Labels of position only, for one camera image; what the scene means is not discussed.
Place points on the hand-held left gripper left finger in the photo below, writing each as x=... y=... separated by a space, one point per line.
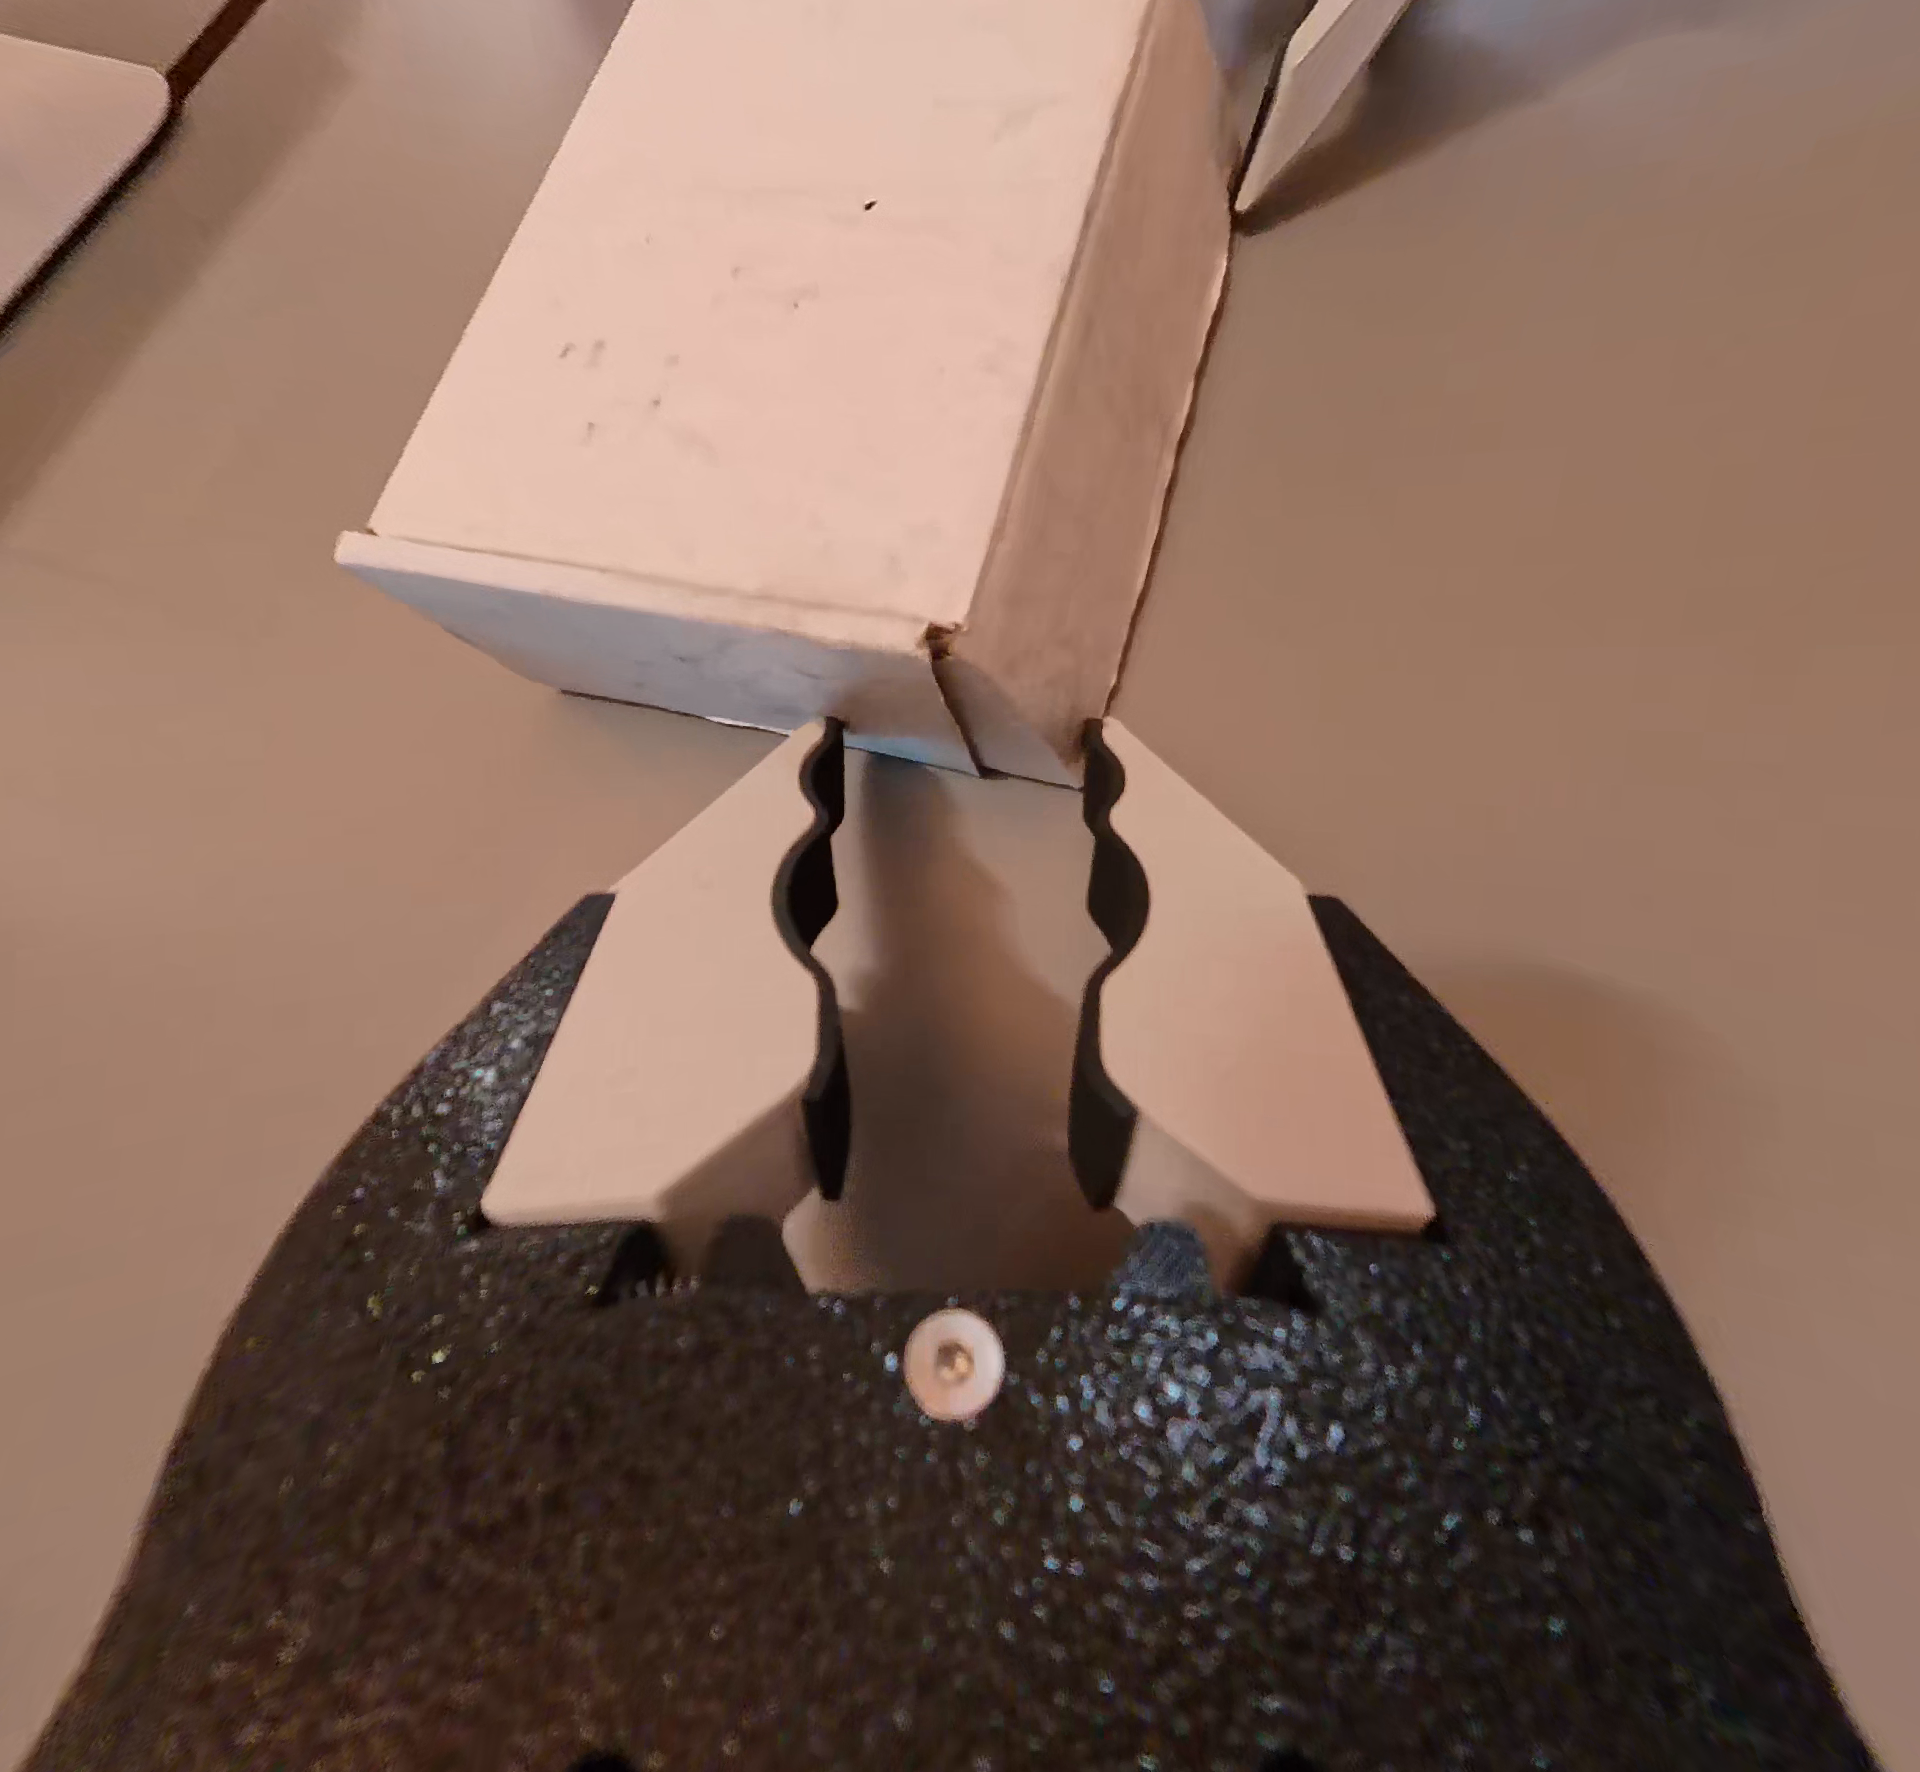
x=659 y=1037

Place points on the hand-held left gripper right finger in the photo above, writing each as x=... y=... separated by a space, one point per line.
x=1259 y=1053

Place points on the white cardboard box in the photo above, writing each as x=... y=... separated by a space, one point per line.
x=781 y=272

